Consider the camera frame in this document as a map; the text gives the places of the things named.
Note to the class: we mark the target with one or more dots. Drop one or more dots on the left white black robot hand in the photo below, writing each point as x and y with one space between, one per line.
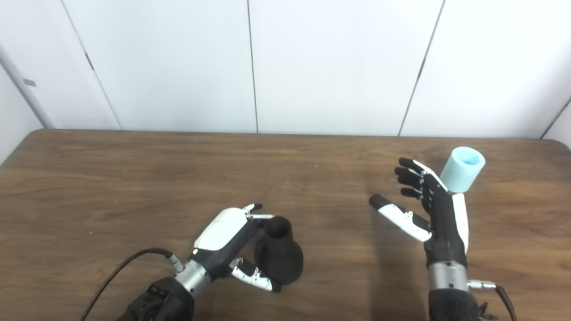
223 232

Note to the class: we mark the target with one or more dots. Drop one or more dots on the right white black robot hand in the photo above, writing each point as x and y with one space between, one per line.
444 232

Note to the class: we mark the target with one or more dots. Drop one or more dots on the light blue cylinder cup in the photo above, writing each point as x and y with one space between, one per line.
461 176

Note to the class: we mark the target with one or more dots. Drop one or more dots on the black flared nozzle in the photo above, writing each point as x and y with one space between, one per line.
281 258

